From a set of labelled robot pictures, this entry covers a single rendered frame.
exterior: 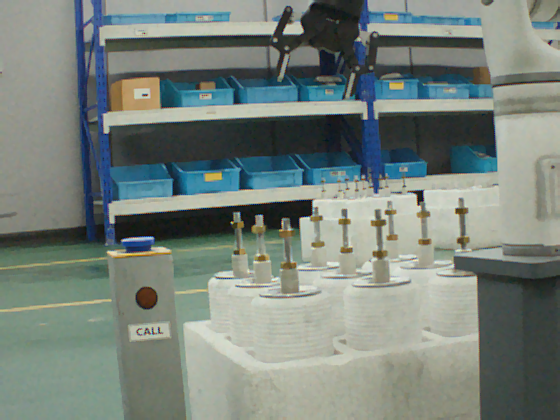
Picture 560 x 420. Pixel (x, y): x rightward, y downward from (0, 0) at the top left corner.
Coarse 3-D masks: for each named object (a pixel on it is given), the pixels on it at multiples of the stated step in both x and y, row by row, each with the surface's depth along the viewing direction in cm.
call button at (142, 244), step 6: (126, 240) 111; (132, 240) 111; (138, 240) 111; (144, 240) 111; (150, 240) 112; (126, 246) 111; (132, 246) 111; (138, 246) 111; (144, 246) 111; (150, 246) 112
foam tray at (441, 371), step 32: (192, 352) 136; (224, 352) 117; (352, 352) 111; (384, 352) 110; (416, 352) 110; (448, 352) 112; (192, 384) 139; (224, 384) 118; (256, 384) 105; (288, 384) 106; (320, 384) 107; (352, 384) 108; (384, 384) 109; (416, 384) 111; (448, 384) 112; (192, 416) 142; (224, 416) 119; (256, 416) 105; (288, 416) 106; (320, 416) 107; (352, 416) 108; (384, 416) 110; (416, 416) 111; (448, 416) 112
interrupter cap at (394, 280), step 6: (390, 276) 120; (396, 276) 120; (402, 276) 119; (354, 282) 117; (360, 282) 117; (366, 282) 118; (372, 282) 119; (390, 282) 115; (396, 282) 114; (402, 282) 114; (408, 282) 115
